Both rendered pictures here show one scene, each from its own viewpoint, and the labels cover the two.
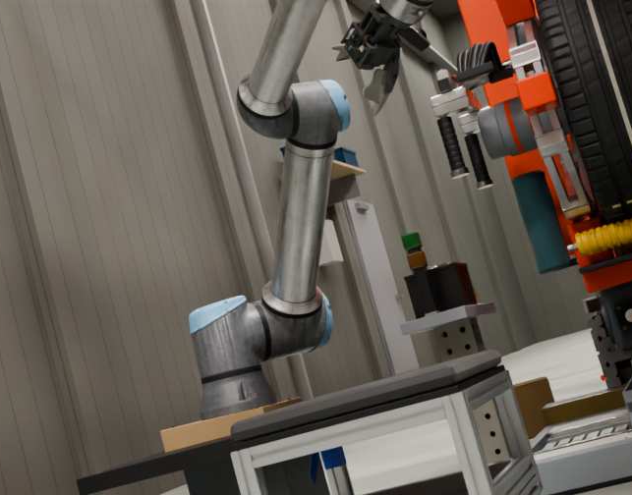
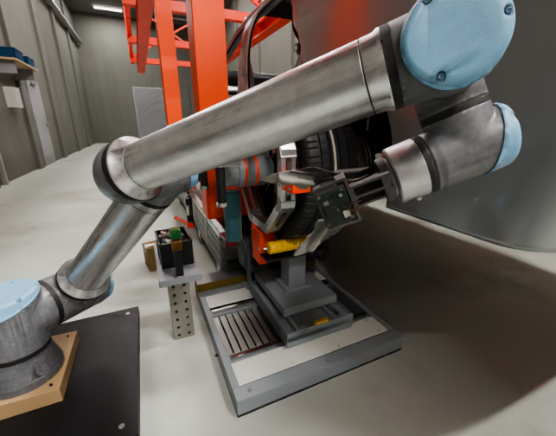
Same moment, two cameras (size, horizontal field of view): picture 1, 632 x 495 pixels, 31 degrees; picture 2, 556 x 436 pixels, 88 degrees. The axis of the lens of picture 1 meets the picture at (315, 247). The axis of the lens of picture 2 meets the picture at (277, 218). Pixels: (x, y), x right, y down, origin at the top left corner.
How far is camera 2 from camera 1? 1.90 m
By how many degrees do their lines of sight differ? 48
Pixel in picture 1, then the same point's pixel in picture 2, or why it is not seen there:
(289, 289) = (89, 284)
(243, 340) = (37, 327)
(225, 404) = (15, 388)
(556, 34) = (313, 148)
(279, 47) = (214, 157)
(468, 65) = not seen: hidden behind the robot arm
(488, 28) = (210, 91)
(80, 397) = not seen: outside the picture
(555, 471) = (266, 395)
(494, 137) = (235, 178)
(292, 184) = (122, 227)
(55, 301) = not seen: outside the picture
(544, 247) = (234, 231)
